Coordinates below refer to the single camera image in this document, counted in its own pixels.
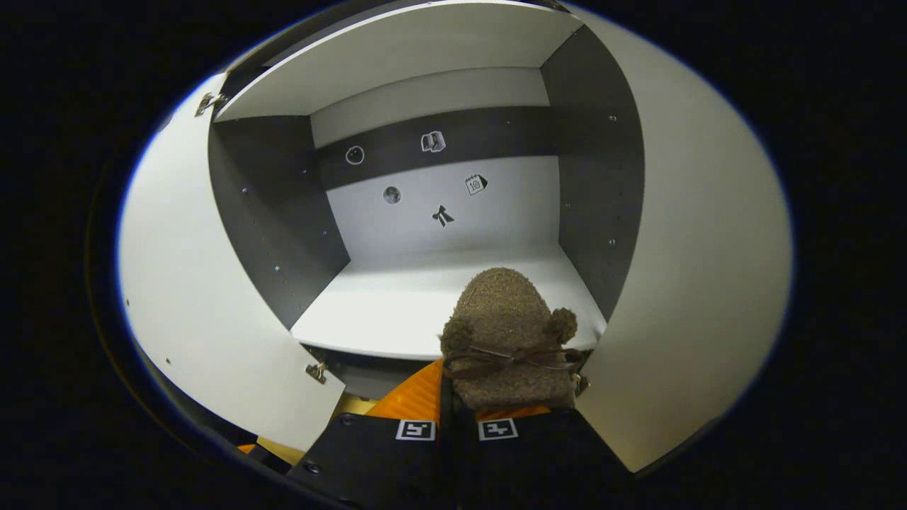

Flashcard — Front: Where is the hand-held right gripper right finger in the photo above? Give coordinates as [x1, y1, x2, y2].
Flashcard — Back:
[445, 404, 635, 510]

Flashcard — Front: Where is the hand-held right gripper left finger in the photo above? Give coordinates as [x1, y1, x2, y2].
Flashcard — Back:
[287, 358, 446, 510]

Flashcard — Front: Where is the brown fuzzy shoe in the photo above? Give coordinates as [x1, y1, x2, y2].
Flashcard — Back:
[439, 267, 589, 413]

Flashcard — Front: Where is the white shoe cabinet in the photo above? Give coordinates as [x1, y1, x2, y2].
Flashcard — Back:
[208, 0, 646, 397]

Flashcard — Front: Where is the white cabinet door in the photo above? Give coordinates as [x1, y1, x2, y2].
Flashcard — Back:
[117, 71, 347, 454]
[567, 7, 793, 474]

